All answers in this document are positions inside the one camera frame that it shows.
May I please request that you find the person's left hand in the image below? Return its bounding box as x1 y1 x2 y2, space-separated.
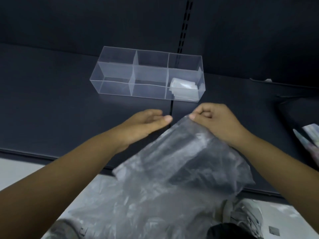
117 109 173 153

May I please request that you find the person's right hand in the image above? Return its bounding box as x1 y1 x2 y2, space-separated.
189 103 247 147

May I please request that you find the clear plastic bag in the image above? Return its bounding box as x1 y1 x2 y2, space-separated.
68 115 256 239

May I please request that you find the person's right forearm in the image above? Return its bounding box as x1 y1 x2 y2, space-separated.
230 130 319 230

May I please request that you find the person's left forearm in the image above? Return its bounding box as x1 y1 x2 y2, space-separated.
0 127 127 239

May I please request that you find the stack of small clear packets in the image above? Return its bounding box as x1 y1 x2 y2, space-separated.
169 78 203 101

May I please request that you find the clear acrylic divided box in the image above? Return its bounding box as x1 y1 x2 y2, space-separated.
89 46 206 103

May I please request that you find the clear wrapped packet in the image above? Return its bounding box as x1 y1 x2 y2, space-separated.
293 124 319 157

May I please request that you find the person's right white shoe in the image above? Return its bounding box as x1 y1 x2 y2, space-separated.
222 199 265 239

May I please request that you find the person's black trouser leg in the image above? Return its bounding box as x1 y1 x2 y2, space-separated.
207 223 261 239

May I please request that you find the black shelf upright slotted rail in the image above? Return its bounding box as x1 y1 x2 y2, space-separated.
176 0 194 54

